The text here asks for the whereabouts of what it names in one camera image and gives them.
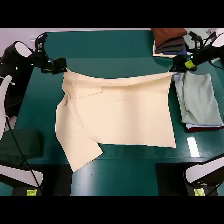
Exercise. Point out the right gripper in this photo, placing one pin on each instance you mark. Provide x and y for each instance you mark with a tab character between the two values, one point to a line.
180	62

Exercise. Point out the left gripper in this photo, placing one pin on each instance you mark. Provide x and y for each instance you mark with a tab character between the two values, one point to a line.
58	65

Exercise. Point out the cream T-shirt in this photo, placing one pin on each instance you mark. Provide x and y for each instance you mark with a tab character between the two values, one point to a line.
120	110

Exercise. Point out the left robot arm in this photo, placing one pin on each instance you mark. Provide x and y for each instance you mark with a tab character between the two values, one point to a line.
13	66

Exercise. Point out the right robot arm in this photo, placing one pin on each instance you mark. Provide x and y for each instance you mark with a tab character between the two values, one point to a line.
208	53

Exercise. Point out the blue garment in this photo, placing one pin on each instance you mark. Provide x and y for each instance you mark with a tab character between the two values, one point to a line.
178	52

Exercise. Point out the dark grey garment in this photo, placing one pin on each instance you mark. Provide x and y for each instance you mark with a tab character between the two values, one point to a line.
173	45

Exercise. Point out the brown garment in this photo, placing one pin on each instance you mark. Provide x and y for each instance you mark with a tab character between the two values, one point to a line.
168	34

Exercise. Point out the pale green garment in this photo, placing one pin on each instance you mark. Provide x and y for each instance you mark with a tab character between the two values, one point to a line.
200	100

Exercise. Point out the red garment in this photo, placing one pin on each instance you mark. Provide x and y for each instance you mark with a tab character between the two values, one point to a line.
206	129

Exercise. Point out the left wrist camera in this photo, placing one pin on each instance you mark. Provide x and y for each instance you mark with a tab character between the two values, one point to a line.
40	42

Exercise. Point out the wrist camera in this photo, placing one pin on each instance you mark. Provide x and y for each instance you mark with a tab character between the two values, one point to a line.
196	38
40	42

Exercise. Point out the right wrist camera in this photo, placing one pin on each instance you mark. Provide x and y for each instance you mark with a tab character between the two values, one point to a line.
196	38

